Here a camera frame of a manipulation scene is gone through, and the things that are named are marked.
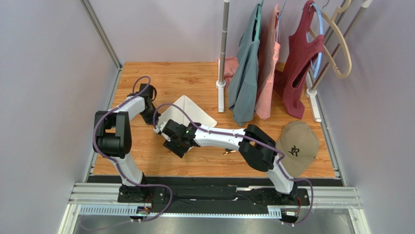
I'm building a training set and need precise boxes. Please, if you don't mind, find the tan baseball cap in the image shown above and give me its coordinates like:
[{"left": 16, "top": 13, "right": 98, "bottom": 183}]
[{"left": 276, "top": 120, "right": 320, "bottom": 177}]

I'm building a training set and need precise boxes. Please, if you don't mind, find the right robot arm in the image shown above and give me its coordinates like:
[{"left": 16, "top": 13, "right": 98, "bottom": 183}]
[{"left": 154, "top": 119, "right": 298, "bottom": 200}]

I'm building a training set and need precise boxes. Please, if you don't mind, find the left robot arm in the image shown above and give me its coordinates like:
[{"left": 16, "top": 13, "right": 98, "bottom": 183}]
[{"left": 93, "top": 84, "right": 160, "bottom": 203}]

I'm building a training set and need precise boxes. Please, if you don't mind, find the teal hanger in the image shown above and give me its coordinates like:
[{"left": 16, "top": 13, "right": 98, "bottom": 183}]
[{"left": 253, "top": 0, "right": 264, "bottom": 41}]

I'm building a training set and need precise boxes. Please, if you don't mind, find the aluminium frame post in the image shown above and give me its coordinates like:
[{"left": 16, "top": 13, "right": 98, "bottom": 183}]
[{"left": 80, "top": 0, "right": 123, "bottom": 71}]

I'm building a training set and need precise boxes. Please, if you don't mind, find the metal clothes rack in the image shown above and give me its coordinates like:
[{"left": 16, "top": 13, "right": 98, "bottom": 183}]
[{"left": 215, "top": 0, "right": 372, "bottom": 122}]

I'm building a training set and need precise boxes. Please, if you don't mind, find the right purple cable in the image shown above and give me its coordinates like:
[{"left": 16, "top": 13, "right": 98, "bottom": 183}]
[{"left": 152, "top": 102, "right": 315, "bottom": 226}]

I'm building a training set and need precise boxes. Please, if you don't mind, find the salmon pink hanging shirt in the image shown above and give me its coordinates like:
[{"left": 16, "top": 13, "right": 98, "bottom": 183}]
[{"left": 254, "top": 5, "right": 281, "bottom": 119}]

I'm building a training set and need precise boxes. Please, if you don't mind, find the white cloth napkin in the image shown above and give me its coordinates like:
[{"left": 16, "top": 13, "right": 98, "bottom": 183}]
[{"left": 156, "top": 95, "right": 217, "bottom": 127}]

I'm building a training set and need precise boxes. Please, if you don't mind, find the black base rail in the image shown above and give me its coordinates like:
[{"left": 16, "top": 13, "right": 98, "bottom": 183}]
[{"left": 87, "top": 175, "right": 342, "bottom": 216}]

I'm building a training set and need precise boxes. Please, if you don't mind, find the beige wooden hanger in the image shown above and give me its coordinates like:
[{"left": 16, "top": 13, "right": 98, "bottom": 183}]
[{"left": 317, "top": 0, "right": 352, "bottom": 78}]

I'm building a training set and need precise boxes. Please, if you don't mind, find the grey-blue hanging shirt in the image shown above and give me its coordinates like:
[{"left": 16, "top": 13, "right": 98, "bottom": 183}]
[{"left": 227, "top": 3, "right": 260, "bottom": 126}]

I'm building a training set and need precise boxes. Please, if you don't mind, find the dark red tank top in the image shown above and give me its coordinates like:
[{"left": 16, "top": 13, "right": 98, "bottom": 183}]
[{"left": 273, "top": 0, "right": 324, "bottom": 119}]

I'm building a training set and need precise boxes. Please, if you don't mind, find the pink cloth on table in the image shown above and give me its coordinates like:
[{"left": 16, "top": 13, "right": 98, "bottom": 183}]
[{"left": 224, "top": 57, "right": 238, "bottom": 89}]

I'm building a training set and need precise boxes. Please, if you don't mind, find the light blue hanger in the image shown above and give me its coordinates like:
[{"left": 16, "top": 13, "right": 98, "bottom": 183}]
[{"left": 306, "top": 2, "right": 324, "bottom": 79}]

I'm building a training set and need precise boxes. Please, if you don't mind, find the gold utensil dark handle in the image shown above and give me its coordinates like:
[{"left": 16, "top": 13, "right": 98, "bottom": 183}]
[{"left": 223, "top": 148, "right": 237, "bottom": 155}]

